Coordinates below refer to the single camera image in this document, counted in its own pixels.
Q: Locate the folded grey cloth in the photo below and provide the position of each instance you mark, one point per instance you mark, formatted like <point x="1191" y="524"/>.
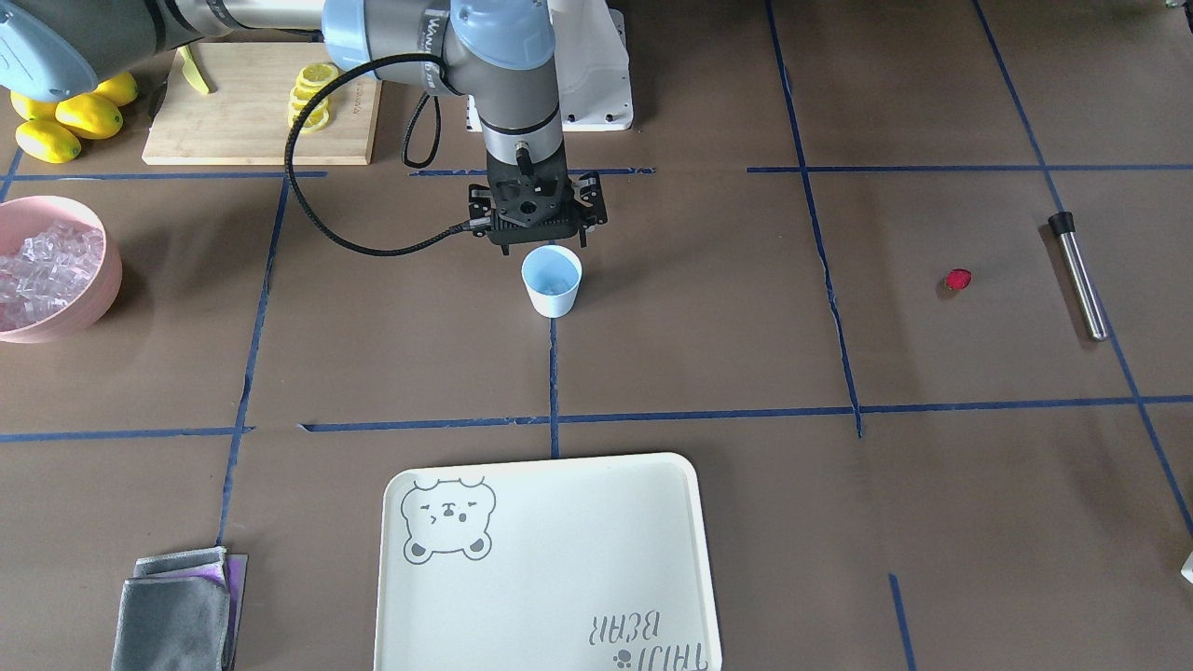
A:
<point x="181" y="611"/>

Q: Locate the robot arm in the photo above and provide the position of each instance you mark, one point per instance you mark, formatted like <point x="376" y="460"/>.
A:
<point x="53" y="50"/>

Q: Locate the wooden cutting board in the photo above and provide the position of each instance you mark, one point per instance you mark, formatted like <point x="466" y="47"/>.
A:
<point x="243" y="121"/>

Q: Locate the lemon slices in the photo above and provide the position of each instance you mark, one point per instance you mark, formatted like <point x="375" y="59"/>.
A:
<point x="309" y="81"/>

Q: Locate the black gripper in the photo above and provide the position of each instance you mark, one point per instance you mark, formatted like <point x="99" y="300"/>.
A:
<point x="480" y="205"/>

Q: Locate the steel muddler rod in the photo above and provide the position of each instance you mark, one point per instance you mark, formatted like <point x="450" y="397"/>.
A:
<point x="1063" y="228"/>

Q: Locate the light blue plastic cup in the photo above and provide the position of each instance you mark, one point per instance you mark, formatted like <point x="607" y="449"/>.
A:
<point x="552" y="275"/>

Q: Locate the red strawberry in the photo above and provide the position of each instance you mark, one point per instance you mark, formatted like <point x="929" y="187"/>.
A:
<point x="958" y="279"/>

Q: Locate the cream bear serving tray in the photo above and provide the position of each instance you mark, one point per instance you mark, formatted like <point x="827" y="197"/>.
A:
<point x="566" y="564"/>

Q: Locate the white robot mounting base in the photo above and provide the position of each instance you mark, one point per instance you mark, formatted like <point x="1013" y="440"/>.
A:
<point x="585" y="38"/>

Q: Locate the pink bowl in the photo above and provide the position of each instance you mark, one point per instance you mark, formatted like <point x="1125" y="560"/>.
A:
<point x="25" y="216"/>

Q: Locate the yellow-green knife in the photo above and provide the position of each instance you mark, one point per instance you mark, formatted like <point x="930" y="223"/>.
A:
<point x="192" y="72"/>

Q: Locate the whole yellow lemon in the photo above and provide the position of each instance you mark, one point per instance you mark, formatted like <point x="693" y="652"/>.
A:
<point x="47" y="141"/>
<point x="90" y="116"/>
<point x="29" y="109"/>
<point x="121" y="89"/>

